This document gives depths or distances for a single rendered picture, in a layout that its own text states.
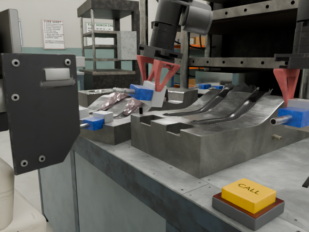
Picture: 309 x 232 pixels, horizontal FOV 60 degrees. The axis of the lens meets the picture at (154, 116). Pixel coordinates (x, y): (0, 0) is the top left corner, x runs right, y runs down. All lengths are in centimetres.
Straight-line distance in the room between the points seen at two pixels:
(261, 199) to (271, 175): 18
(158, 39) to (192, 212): 37
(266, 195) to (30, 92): 37
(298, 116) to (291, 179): 16
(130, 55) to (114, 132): 427
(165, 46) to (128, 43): 435
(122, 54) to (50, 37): 318
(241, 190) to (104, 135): 45
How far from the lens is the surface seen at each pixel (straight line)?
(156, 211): 69
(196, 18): 65
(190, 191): 51
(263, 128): 71
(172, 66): 63
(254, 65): 141
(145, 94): 63
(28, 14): 777
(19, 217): 48
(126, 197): 81
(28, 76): 39
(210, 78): 157
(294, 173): 65
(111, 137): 76
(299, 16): 55
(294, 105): 56
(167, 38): 63
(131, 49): 499
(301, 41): 54
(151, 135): 66
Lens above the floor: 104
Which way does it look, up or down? 12 degrees down
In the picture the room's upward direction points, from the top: straight up
